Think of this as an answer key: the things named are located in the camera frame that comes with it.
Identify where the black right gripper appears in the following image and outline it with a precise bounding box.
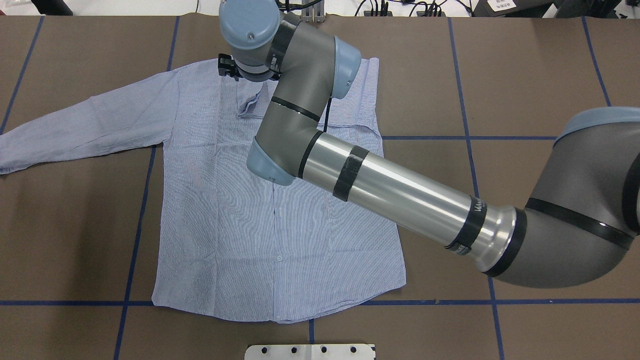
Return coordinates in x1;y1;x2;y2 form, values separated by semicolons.
218;53;281;83

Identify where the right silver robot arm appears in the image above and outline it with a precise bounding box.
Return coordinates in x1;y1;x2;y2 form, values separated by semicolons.
219;0;639;289

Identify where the white central pedestal column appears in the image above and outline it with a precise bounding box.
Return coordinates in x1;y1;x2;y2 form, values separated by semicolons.
244;343;377;360

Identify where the light blue striped shirt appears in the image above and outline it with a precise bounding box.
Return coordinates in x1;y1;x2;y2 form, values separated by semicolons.
0;59;407;324

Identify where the brown paper table cover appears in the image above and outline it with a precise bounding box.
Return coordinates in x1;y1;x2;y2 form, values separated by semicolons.
0;15;640;360

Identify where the aluminium frame post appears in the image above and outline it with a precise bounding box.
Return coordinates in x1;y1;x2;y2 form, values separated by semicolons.
301;0;326;24

